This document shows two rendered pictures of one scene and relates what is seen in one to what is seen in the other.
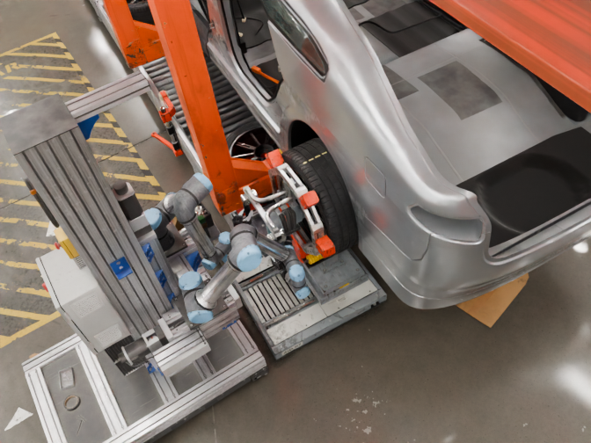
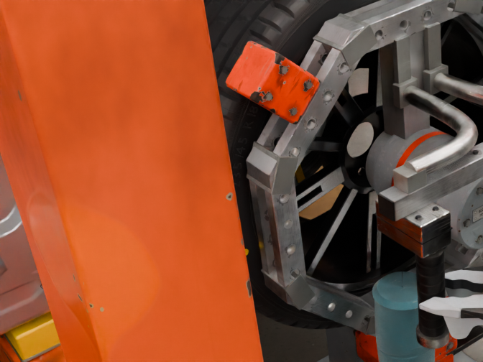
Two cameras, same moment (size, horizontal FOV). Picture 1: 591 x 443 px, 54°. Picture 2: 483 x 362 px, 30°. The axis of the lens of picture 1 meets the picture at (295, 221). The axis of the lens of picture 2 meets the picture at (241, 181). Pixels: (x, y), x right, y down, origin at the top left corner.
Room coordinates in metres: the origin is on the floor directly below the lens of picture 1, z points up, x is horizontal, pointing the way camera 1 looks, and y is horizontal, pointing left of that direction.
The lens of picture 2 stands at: (2.56, 1.16, 1.59)
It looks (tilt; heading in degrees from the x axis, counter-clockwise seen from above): 31 degrees down; 264
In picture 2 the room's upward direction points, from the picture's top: 9 degrees counter-clockwise
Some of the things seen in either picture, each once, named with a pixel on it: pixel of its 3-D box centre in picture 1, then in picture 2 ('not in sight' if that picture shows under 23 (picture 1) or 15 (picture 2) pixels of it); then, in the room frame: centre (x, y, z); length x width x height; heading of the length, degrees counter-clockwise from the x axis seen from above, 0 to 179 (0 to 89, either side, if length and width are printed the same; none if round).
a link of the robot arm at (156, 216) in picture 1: (154, 222); not in sight; (2.12, 0.77, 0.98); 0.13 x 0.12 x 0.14; 140
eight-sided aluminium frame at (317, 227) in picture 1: (296, 209); (408, 165); (2.16, -0.02, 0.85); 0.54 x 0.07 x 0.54; 21
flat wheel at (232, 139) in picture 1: (266, 160); not in sight; (3.07, 0.14, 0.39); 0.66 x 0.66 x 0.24
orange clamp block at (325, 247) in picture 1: (324, 246); not in sight; (1.87, -0.14, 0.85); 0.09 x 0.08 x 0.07; 21
